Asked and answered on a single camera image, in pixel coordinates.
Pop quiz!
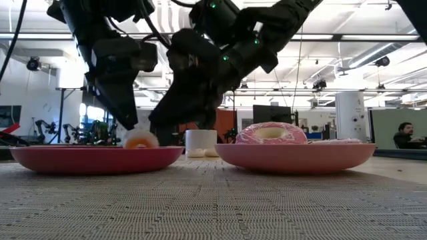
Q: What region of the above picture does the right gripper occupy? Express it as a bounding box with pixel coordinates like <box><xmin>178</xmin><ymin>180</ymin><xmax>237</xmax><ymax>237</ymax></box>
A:
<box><xmin>148</xmin><ymin>28</ymin><xmax>241</xmax><ymax>131</ymax></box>

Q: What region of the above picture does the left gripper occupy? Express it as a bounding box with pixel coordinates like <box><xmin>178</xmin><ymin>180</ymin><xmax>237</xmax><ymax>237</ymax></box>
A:
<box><xmin>85</xmin><ymin>37</ymin><xmax>139</xmax><ymax>131</ymax></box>

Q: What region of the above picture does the pink frosted donut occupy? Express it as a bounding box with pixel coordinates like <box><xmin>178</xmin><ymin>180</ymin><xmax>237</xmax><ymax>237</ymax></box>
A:
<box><xmin>235</xmin><ymin>121</ymin><xmax>308</xmax><ymax>145</ymax></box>

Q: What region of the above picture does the white cylindrical roll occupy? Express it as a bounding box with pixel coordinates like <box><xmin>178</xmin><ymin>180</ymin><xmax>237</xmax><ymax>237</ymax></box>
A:
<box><xmin>185</xmin><ymin>129</ymin><xmax>218</xmax><ymax>151</ymax></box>

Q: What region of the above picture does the dark red plate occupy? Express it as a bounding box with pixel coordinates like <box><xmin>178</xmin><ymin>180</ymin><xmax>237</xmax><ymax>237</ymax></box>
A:
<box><xmin>9</xmin><ymin>145</ymin><xmax>184</xmax><ymax>175</ymax></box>

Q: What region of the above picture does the black monitor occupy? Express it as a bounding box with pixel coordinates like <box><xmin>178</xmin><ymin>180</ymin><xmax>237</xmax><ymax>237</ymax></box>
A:
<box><xmin>252</xmin><ymin>105</ymin><xmax>293</xmax><ymax>125</ymax></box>

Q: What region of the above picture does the grey woven placemat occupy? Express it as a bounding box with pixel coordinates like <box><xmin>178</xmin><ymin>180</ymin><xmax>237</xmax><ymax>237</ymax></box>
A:
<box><xmin>0</xmin><ymin>159</ymin><xmax>427</xmax><ymax>240</ymax></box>

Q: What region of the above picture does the red angled object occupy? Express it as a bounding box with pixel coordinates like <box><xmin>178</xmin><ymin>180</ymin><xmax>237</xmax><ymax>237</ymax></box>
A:
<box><xmin>0</xmin><ymin>122</ymin><xmax>21</xmax><ymax>138</ymax></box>

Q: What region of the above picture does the salmon pink plate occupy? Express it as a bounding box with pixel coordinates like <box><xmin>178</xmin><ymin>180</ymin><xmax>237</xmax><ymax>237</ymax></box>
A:
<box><xmin>215</xmin><ymin>143</ymin><xmax>377</xmax><ymax>175</ymax></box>

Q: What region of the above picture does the pale pink flat donut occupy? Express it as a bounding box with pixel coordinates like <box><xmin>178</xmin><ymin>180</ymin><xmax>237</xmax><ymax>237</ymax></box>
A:
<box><xmin>308</xmin><ymin>138</ymin><xmax>363</xmax><ymax>145</ymax></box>

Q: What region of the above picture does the white cylindrical column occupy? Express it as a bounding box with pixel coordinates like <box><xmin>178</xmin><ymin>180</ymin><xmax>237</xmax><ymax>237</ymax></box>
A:
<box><xmin>335</xmin><ymin>91</ymin><xmax>367</xmax><ymax>143</ymax></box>

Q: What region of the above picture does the green partition panel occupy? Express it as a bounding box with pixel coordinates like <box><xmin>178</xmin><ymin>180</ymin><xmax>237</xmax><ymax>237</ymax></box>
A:
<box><xmin>368</xmin><ymin>108</ymin><xmax>427</xmax><ymax>151</ymax></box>

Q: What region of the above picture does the person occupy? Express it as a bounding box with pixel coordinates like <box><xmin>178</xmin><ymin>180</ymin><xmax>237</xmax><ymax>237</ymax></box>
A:
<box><xmin>392</xmin><ymin>121</ymin><xmax>427</xmax><ymax>150</ymax></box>

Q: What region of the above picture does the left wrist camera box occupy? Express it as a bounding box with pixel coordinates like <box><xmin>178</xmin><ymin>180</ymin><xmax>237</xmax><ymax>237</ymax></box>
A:
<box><xmin>131</xmin><ymin>41</ymin><xmax>158</xmax><ymax>73</ymax></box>

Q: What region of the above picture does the black metal post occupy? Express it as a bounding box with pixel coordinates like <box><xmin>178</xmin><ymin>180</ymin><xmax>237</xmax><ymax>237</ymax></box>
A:
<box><xmin>55</xmin><ymin>87</ymin><xmax>67</xmax><ymax>144</ymax></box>

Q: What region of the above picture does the black camera cable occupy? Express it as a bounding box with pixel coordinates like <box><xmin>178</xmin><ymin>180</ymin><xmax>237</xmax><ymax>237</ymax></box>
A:
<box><xmin>138</xmin><ymin>6</ymin><xmax>173</xmax><ymax>49</ymax></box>

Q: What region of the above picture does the dark wall picture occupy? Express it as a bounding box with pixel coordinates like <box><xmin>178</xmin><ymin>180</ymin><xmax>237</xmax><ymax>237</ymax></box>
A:
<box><xmin>0</xmin><ymin>105</ymin><xmax>23</xmax><ymax>129</ymax></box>

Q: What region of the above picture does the black hanging cable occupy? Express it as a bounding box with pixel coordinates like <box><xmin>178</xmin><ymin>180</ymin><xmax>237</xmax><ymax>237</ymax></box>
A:
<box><xmin>0</xmin><ymin>0</ymin><xmax>28</xmax><ymax>83</ymax></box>

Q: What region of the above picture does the black metal rig frame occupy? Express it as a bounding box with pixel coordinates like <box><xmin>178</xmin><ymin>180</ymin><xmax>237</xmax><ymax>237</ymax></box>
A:
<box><xmin>0</xmin><ymin>32</ymin><xmax>424</xmax><ymax>43</ymax></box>

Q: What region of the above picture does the silver ventilation duct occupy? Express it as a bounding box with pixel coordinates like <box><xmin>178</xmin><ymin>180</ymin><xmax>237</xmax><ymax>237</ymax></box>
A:
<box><xmin>336</xmin><ymin>41</ymin><xmax>421</xmax><ymax>76</ymax></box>

